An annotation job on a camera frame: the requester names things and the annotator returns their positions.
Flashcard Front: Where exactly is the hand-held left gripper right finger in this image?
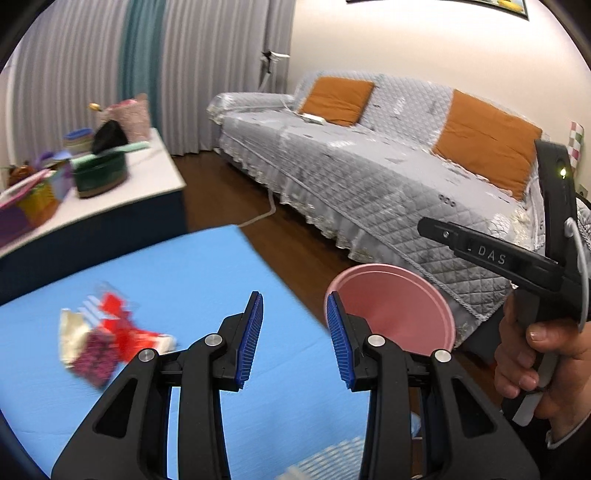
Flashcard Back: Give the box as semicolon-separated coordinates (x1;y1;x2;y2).
325;292;541;480

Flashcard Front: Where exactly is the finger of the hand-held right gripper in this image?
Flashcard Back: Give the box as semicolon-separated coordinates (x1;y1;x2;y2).
418;218;566;290

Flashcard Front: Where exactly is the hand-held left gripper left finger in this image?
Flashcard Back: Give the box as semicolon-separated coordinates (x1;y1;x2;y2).
51;291;265;480

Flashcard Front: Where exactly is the pink round bin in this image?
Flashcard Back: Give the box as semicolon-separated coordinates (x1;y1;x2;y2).
324;264;457;358

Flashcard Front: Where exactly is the person's right forearm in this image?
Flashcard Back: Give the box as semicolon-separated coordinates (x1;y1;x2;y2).
545;406;591;450

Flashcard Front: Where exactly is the person's right hand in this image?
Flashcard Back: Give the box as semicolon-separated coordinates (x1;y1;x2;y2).
493;292;591;432

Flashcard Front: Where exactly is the checkered pillow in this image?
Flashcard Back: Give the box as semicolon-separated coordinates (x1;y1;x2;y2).
569;121;591;171

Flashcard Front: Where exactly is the red black torn wrapper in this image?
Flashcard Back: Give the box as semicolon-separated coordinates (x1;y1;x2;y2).
99;292;178;365

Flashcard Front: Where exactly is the orange cushion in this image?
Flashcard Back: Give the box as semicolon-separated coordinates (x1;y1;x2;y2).
431;89;543;200
299;76;375;127

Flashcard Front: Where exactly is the grey quilted sofa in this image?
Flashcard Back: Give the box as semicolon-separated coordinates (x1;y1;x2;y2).
206;70;591;352

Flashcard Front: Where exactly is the dark red patterned wrapper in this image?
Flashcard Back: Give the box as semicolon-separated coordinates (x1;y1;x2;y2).
73;330;120;387

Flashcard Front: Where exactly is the cream plastic wrapper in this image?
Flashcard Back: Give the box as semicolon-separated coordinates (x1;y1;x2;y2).
59;308;95;368

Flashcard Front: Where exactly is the white top coffee table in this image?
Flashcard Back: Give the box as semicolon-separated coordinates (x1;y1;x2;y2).
0;127;188;305

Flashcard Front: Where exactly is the dark green round basket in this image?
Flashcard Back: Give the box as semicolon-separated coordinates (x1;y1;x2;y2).
73;150;129;199

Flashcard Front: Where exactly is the black bag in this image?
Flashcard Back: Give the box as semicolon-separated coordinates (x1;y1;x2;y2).
91;120;130;155

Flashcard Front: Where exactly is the pink patterned bag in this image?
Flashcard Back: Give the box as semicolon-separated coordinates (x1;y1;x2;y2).
102;93;153;144

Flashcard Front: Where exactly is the colourful rectangular box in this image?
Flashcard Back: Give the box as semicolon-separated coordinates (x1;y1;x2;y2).
0;168;75;250

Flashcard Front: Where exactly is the stack of coloured bowls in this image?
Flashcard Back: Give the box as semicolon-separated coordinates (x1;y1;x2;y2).
64;128;95;153

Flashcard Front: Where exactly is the grey curtain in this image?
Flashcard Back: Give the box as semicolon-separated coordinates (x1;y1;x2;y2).
9;0;130;171
152;0;296;158

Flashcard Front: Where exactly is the brown toy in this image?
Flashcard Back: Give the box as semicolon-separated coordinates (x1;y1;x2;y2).
7;161;40;185

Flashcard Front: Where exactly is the white floor lamp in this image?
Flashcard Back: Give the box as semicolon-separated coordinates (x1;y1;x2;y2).
260;50;291;90

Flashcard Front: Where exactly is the teal curtain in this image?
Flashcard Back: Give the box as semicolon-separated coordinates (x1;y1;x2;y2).
117;0;163;132

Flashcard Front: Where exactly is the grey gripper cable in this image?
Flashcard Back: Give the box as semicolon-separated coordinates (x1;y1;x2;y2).
564;217;591;324

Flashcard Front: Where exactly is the white floor cable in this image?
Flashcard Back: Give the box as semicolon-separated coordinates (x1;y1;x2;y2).
238;191;278;227

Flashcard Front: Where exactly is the framed wall painting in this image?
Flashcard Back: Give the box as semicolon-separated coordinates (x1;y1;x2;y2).
346;0;529;21

